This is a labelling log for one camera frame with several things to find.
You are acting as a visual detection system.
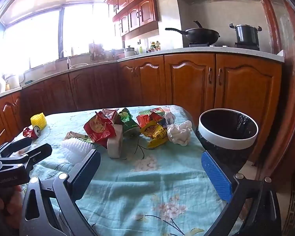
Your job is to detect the wooden wall cabinets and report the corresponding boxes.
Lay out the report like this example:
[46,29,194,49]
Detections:
[106,0,168,41]

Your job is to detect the white tissue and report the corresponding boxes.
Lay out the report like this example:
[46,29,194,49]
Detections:
[166,120,193,146]

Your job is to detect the crushed red drink can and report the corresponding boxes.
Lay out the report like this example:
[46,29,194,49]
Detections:
[23,125,41,140]

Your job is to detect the white container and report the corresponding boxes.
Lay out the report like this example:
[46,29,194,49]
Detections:
[5,74,20,89]

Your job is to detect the floral light blue tablecloth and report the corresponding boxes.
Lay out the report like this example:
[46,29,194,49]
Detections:
[12,104,236,236]

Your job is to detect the gas stove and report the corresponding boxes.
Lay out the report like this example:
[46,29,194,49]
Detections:
[189,43,260,51]

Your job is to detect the black bin with white rim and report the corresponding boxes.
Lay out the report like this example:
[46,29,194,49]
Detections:
[195,108,259,175]

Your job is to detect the dish rack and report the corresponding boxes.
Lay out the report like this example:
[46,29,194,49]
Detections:
[88,43,116,61]

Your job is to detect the tan snack wrapper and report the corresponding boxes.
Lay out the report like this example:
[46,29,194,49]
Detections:
[63,131,95,143]

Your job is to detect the yellow foam fruit net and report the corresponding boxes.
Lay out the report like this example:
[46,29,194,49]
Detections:
[30,113,48,130]

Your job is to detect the yellow snack bag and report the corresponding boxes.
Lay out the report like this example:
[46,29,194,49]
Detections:
[140,120,169,149]

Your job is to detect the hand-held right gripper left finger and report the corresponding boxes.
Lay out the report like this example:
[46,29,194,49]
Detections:
[19,149,101,236]

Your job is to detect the white foam fruit net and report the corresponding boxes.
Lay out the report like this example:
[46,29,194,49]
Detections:
[61,139,95,165]

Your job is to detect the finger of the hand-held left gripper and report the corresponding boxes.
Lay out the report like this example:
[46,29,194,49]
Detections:
[0,137,32,163]
[0,143,52,170]

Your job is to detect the black wok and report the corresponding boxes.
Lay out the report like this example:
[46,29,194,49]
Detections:
[165,20,220,44]

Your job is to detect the white foam block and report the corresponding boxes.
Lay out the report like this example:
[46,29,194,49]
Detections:
[107,124,124,158]

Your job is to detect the wooden door frame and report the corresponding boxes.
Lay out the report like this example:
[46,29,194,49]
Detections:
[257,0,295,180]

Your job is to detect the white lidded pot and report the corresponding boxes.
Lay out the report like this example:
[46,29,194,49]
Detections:
[124,45,137,57]

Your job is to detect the green snack bag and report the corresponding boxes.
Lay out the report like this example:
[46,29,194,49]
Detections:
[118,108,141,137]

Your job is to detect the wooden base cabinets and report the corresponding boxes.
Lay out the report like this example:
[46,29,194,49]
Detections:
[0,53,283,153]

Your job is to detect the person's left hand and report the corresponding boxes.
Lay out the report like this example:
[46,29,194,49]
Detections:
[0,185,24,220]

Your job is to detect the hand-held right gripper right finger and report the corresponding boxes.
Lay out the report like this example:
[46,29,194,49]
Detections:
[201,151,282,236]

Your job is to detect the red snack bag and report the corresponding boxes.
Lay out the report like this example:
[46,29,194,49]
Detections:
[83,111,117,149]

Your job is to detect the kitchen window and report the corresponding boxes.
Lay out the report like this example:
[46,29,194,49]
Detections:
[0,4,123,77]

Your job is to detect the green juice carton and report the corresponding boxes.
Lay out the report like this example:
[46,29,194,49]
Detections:
[149,106,172,116]

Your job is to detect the small red carton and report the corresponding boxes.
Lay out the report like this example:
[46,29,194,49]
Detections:
[101,108,119,124]

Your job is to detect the orange snack bag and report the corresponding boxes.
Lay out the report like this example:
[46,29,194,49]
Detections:
[137,111,164,128]

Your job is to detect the dark cooking pot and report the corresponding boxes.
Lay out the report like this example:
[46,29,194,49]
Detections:
[229,23,262,45]

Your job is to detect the kitchen faucet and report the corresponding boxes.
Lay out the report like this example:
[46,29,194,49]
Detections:
[60,50,71,70]

